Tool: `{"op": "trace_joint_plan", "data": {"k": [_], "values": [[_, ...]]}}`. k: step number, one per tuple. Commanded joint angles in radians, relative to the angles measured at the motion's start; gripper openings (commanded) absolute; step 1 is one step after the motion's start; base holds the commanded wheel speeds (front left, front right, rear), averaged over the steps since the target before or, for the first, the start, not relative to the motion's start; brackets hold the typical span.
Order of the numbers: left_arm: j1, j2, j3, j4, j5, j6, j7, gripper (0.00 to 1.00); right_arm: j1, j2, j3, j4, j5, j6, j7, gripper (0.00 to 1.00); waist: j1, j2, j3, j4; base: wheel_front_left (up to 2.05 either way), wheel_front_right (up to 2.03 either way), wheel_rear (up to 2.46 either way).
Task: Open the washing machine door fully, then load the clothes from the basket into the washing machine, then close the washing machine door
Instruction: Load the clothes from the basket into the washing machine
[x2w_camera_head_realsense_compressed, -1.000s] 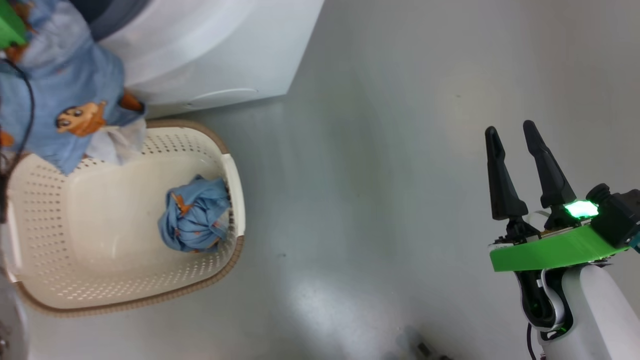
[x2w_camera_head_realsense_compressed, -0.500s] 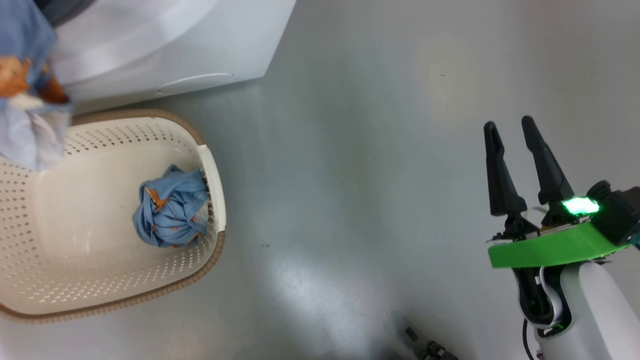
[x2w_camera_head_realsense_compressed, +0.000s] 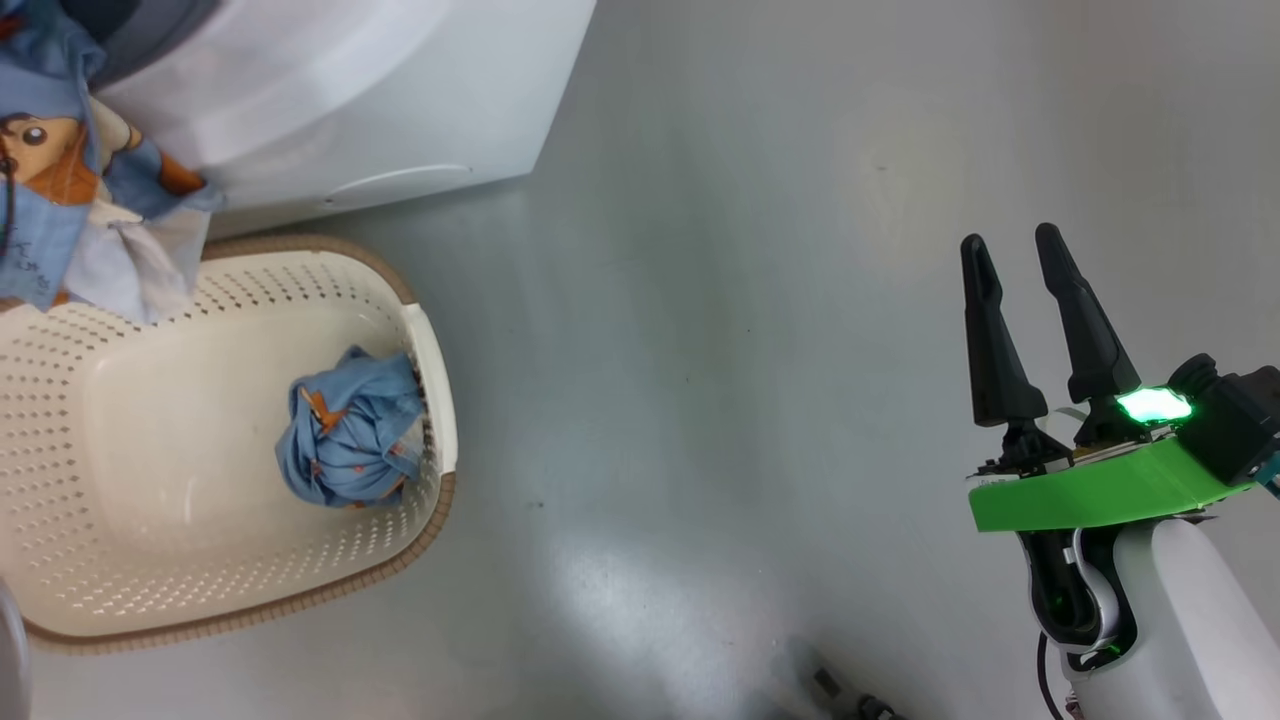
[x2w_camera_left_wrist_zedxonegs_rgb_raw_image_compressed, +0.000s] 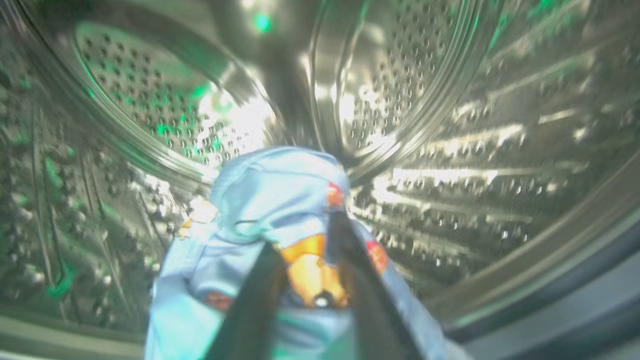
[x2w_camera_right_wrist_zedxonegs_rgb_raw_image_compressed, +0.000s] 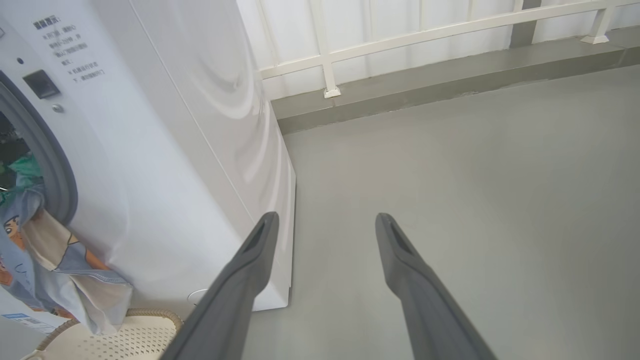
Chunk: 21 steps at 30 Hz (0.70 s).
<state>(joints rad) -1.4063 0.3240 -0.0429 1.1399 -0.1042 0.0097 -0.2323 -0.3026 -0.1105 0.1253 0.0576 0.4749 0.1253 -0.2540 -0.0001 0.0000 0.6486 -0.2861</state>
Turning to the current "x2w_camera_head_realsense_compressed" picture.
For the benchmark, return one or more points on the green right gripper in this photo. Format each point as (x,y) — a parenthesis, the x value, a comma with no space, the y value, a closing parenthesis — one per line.
(1100,490)

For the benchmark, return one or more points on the blue bear print garment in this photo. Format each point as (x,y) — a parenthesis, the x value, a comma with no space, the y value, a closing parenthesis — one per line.
(350,430)
(60,150)

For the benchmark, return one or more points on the black round glass machine door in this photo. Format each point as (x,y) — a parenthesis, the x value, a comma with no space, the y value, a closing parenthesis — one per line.
(10,650)

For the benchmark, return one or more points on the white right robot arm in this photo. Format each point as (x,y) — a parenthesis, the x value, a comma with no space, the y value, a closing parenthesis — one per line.
(1190,620)

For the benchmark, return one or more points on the white washing machine body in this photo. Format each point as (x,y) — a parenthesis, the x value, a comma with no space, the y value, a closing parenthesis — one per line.
(400,90)

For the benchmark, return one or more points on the cream perforated laundry basket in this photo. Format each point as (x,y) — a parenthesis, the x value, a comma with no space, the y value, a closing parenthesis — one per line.
(150,450)

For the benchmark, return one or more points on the grey rubber door gasket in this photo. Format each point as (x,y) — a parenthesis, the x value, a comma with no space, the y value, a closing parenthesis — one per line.
(150,30)

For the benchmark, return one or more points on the round white filter cover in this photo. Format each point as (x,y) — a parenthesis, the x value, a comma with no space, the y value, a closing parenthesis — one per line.
(400,183)

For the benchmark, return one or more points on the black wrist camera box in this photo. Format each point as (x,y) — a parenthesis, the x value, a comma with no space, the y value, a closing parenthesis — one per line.
(1240,420)

